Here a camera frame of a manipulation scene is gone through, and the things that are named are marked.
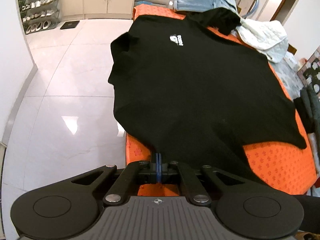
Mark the dark grey folded garment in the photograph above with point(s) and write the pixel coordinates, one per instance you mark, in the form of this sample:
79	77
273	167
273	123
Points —
313	105

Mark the rows of white shoes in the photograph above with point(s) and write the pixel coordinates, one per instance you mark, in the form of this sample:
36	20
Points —
41	25

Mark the light grey folded garment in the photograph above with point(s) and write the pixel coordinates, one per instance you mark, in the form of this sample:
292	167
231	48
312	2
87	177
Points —
315	150

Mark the black t-shirt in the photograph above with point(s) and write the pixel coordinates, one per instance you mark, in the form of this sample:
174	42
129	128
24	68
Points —
200	80

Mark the metal shoe rack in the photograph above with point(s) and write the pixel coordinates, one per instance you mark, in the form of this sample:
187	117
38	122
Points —
58	10

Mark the white cabinet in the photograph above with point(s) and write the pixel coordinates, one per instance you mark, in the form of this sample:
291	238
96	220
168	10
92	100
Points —
100	5

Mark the wooden door frame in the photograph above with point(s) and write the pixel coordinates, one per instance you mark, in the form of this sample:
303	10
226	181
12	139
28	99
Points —
281	2

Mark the white quilted pad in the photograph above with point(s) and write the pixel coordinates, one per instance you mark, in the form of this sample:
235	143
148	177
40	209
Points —
262	37

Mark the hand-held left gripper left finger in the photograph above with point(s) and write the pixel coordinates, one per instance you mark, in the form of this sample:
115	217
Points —
152	170

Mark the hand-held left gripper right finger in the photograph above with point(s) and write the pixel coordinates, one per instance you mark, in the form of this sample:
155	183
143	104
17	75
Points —
166	171

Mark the orange floral tablecloth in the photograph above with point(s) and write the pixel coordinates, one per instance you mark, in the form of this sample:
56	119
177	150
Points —
275	160

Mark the black folded garment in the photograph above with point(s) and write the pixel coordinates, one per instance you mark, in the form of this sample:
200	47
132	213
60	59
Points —
303	115

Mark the leaf-patterned table cover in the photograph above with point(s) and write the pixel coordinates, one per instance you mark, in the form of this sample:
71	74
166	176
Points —
285	80

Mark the colourful hula hoop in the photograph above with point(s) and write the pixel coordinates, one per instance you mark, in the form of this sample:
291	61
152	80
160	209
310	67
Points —
257	0

